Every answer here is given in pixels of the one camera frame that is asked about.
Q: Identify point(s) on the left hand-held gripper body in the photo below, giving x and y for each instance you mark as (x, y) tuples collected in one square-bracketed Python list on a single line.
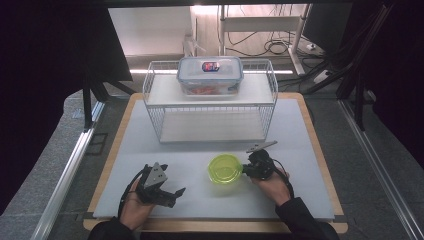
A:
[(155, 191)]

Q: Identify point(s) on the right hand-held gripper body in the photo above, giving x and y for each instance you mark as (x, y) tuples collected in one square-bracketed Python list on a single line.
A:
[(261, 165)]

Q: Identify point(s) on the green plastic bowl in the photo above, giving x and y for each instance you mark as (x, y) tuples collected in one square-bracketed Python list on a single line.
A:
[(223, 170)]

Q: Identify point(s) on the clear food container blue lid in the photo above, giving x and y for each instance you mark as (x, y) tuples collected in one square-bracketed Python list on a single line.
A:
[(193, 71)]

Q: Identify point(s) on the person's right hand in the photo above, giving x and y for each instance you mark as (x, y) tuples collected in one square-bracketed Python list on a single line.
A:
[(271, 190)]

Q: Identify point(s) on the person's left hand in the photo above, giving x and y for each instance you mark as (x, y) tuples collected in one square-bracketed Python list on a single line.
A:
[(135, 210)]

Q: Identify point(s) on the grey table mat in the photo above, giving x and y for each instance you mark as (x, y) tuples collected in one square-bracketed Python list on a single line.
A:
[(216, 203)]

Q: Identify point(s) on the wooden table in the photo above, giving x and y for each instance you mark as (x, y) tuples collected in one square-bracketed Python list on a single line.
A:
[(216, 226)]

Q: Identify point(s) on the black metal stand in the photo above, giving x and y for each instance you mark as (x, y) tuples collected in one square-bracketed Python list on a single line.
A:
[(87, 106), (359, 100)]

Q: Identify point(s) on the white cabinet panel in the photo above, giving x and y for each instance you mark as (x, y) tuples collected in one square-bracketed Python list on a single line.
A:
[(150, 30)]

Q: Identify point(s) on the dark monitor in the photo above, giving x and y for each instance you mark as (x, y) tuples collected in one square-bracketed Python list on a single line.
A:
[(325, 26)]

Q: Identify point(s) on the dark curtain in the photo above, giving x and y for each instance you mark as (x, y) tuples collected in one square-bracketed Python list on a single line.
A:
[(43, 66), (406, 66)]

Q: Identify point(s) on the aluminium rail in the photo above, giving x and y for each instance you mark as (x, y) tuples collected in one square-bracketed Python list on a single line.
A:
[(376, 160), (66, 176)]

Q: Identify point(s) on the white desk frame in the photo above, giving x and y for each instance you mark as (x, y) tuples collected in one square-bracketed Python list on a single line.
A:
[(260, 24)]

